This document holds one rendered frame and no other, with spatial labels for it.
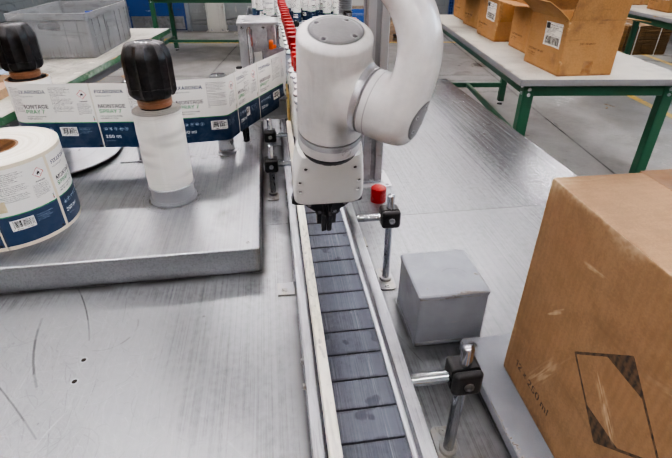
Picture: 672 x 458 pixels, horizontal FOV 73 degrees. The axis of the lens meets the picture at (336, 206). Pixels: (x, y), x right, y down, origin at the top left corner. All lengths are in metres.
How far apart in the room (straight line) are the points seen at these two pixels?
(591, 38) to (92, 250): 2.20
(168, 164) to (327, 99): 0.45
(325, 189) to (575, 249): 0.33
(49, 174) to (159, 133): 0.19
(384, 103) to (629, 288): 0.28
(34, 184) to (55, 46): 2.01
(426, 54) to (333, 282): 0.36
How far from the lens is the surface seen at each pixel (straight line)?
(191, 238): 0.82
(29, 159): 0.87
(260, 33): 1.33
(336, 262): 0.73
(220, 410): 0.62
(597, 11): 2.44
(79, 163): 1.17
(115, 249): 0.84
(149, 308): 0.78
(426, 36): 0.48
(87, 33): 2.77
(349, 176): 0.63
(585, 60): 2.49
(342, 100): 0.51
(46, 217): 0.91
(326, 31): 0.51
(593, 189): 0.49
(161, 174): 0.90
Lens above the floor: 1.32
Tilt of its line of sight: 30 degrees down
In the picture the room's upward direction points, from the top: straight up
